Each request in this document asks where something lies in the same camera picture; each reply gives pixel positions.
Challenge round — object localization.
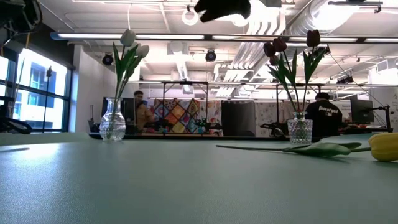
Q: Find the yellow artificial tulip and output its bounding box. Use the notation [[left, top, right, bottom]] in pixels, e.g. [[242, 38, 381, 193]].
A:
[[216, 132, 398, 163]]

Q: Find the cut clear glass vase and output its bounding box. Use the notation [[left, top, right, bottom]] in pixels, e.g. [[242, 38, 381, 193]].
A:
[[286, 111, 313, 145]]

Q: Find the round clear glass vase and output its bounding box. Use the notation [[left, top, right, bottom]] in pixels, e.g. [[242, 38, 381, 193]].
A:
[[98, 96, 127, 143]]

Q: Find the black curtain panel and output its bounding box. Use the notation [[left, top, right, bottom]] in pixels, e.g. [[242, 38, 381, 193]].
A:
[[221, 100, 256, 137]]

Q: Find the white patterned cloth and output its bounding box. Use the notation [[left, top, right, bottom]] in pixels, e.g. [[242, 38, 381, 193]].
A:
[[254, 101, 312, 130]]

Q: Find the colourful patchwork quilt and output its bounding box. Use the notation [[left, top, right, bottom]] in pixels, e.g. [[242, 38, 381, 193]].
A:
[[146, 98, 223, 135]]

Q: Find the long ceiling light bar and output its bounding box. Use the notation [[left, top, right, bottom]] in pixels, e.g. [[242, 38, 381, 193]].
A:
[[211, 34, 398, 44], [50, 31, 206, 41]]

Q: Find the person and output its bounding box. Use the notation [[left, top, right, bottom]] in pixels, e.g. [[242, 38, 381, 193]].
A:
[[133, 90, 156, 133], [304, 92, 343, 138]]

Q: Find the black computer monitor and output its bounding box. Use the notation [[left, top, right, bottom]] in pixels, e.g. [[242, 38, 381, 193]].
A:
[[349, 98, 375, 124], [101, 96, 138, 127]]

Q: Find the black tripod stand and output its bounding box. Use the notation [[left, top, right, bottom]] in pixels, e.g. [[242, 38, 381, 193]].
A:
[[42, 65, 53, 129]]

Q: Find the large glass window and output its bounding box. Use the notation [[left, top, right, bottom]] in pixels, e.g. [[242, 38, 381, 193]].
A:
[[0, 46, 73, 133]]

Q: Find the silver ventilation duct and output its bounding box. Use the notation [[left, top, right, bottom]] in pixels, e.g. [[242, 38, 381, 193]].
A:
[[275, 0, 346, 65]]

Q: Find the black aluminium table frame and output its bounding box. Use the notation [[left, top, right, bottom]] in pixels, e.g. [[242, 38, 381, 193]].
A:
[[88, 133, 394, 141]]

